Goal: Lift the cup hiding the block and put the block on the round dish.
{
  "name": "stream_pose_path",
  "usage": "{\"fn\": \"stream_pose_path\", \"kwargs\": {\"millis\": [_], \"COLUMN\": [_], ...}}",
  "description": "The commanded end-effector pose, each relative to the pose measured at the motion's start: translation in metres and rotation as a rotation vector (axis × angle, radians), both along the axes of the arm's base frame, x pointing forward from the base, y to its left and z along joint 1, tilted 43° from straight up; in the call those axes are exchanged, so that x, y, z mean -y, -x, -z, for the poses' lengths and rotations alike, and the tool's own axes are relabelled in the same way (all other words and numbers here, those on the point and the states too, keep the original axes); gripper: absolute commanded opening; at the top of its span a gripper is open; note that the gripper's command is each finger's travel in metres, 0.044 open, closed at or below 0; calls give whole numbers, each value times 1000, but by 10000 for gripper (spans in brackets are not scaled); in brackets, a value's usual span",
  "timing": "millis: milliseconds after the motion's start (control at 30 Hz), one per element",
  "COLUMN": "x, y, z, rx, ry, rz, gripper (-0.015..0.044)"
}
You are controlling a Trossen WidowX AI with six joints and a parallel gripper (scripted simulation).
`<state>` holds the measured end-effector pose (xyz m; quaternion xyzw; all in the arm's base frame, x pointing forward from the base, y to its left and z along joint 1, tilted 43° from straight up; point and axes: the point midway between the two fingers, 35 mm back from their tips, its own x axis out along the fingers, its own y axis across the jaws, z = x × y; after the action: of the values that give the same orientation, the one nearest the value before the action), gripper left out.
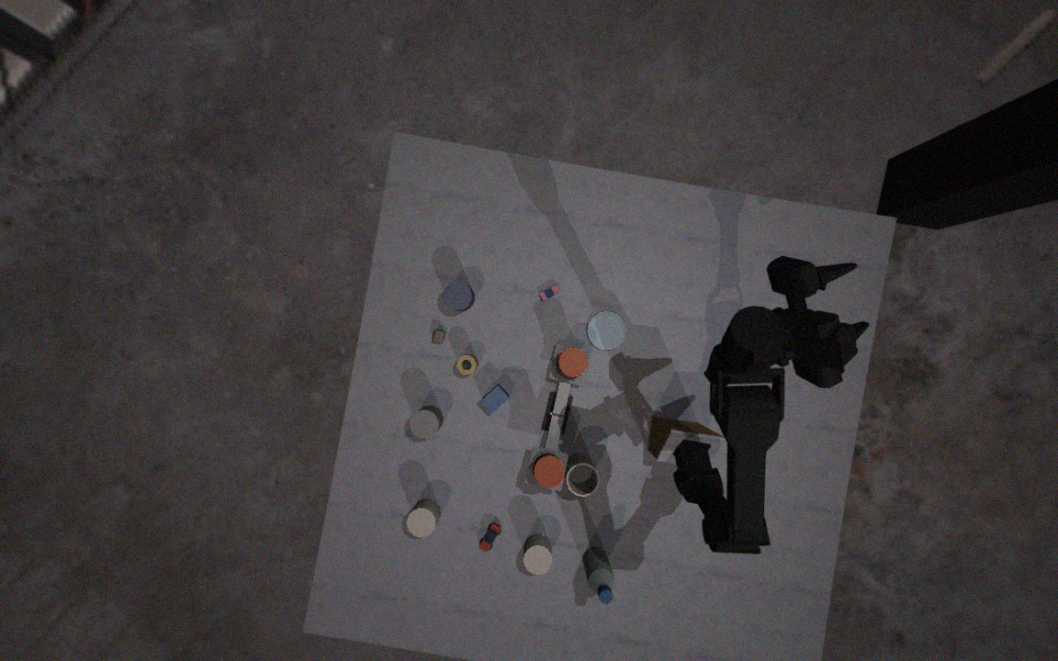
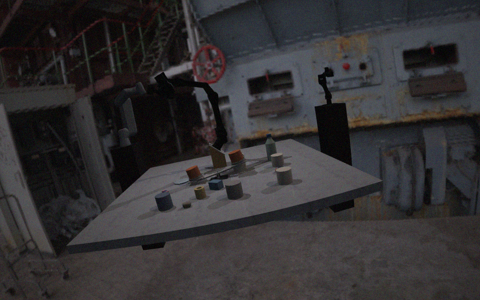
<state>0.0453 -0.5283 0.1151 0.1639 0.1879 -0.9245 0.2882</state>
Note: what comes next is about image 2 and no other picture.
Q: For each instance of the yellow hollow cylinder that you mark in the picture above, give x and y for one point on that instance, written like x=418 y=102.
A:
x=200 y=192

